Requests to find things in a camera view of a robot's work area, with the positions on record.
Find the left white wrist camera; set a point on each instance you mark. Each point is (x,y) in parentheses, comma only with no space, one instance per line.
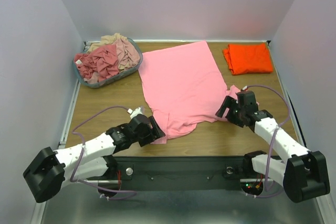
(135,112)

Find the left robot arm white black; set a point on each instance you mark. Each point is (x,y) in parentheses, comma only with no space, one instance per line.
(51,170)

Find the pale pink crumpled shirt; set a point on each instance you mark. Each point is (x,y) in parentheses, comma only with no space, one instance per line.
(128,56)

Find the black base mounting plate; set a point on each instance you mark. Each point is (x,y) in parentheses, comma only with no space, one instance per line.
(177,173)

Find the grey laundry basket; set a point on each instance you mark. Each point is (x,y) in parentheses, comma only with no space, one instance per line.
(112,79)

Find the dark pink crumpled shirt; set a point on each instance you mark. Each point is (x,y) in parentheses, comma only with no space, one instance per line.
(99,65)

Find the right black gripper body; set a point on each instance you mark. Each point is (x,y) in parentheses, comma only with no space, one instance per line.
(230,111)

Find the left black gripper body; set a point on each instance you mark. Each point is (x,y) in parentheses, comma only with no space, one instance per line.
(147,136)

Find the folded orange t shirt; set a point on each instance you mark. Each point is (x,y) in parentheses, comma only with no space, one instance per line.
(247,59)

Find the light pink t shirt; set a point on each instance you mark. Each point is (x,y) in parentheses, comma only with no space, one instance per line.
(183,86)

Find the beige crumpled shirt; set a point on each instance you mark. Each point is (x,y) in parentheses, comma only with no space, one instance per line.
(105,40)

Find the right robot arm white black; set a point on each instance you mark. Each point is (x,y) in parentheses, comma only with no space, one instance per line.
(303,174)

